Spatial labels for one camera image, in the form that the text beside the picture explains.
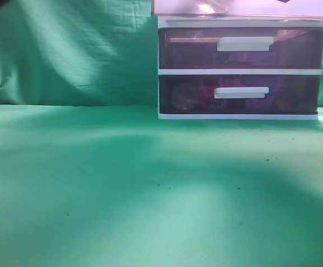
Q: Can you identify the green cloth backdrop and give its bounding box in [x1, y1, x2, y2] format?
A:
[0, 0, 323, 110]

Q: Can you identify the green cloth table cover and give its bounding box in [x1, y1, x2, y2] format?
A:
[0, 105, 323, 266]

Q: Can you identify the white plastic drawer cabinet frame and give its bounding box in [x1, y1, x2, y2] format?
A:
[158, 17, 323, 120]

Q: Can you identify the translucent purple drawer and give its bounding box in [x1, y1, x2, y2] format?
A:
[158, 27, 323, 69]
[159, 75, 320, 115]
[151, 0, 323, 21]

